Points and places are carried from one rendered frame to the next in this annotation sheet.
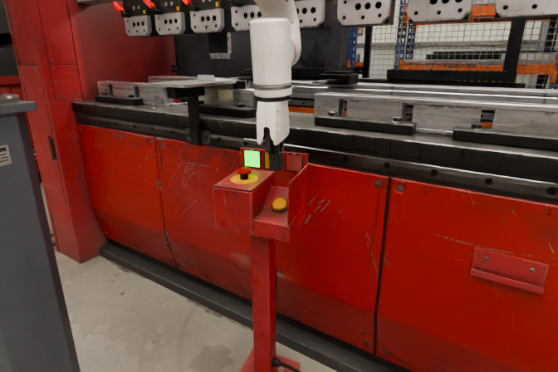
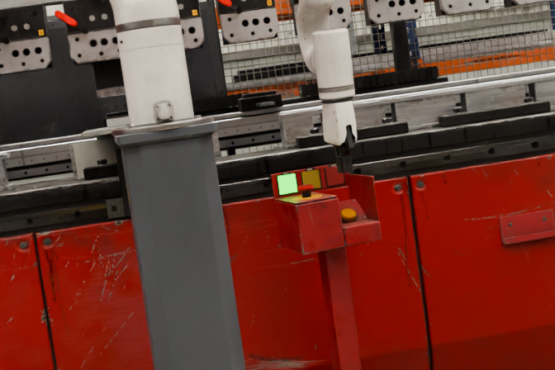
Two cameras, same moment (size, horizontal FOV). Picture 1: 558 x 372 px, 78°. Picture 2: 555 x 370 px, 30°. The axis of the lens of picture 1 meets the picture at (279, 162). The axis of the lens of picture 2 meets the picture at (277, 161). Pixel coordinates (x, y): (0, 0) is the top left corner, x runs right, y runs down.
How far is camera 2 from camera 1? 1.92 m
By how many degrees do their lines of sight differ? 40
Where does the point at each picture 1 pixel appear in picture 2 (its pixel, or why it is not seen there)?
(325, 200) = not seen: hidden behind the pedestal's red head
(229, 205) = (316, 220)
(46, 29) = not seen: outside the picture
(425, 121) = (410, 118)
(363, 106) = not seen: hidden behind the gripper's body
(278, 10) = (319, 22)
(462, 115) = (440, 105)
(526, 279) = (543, 229)
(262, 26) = (338, 35)
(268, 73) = (344, 75)
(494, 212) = (503, 177)
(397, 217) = (425, 216)
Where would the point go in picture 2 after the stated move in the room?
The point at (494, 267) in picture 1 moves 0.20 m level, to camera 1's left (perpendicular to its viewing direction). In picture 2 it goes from (519, 230) to (469, 245)
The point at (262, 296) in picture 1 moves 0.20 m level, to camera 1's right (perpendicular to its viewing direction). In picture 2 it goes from (349, 334) to (408, 313)
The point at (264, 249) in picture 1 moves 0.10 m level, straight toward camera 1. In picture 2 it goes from (343, 271) to (375, 272)
